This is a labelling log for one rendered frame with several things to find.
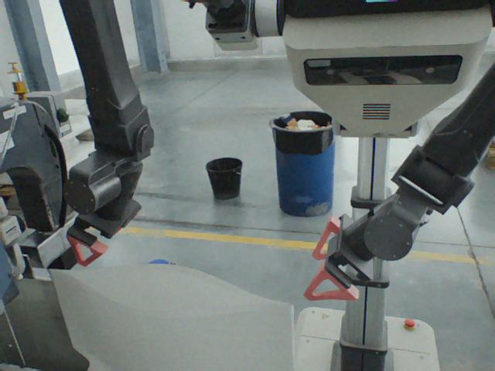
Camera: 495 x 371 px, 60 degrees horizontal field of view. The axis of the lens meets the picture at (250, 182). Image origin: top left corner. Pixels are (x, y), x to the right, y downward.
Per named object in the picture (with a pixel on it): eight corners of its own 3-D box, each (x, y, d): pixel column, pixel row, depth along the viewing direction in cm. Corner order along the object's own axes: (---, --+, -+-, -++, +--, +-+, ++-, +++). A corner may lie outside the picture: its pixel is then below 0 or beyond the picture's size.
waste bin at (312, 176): (341, 191, 336) (343, 110, 310) (336, 223, 291) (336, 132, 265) (281, 188, 349) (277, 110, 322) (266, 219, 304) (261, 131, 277)
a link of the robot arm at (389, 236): (477, 178, 55) (418, 141, 57) (475, 203, 45) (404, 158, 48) (421, 244, 61) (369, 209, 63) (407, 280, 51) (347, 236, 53)
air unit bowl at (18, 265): (31, 268, 75) (21, 238, 73) (18, 278, 72) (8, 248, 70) (17, 267, 76) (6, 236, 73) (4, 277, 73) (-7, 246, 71)
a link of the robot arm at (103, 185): (155, 123, 65) (108, 110, 67) (105, 146, 55) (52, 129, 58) (152, 192, 70) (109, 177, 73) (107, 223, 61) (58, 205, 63)
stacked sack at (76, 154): (106, 152, 384) (102, 137, 378) (60, 183, 326) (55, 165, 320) (65, 152, 394) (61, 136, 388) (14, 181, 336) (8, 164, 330)
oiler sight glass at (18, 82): (30, 90, 82) (25, 70, 80) (21, 92, 79) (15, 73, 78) (20, 90, 82) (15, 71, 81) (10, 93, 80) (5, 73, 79)
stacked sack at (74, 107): (120, 110, 421) (117, 96, 415) (94, 124, 383) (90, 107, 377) (62, 110, 439) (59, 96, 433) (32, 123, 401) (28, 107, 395)
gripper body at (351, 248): (329, 257, 59) (370, 229, 56) (336, 218, 68) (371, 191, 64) (363, 287, 60) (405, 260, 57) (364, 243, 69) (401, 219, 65)
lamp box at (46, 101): (73, 132, 92) (63, 90, 88) (59, 139, 88) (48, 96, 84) (43, 132, 94) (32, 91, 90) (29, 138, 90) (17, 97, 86)
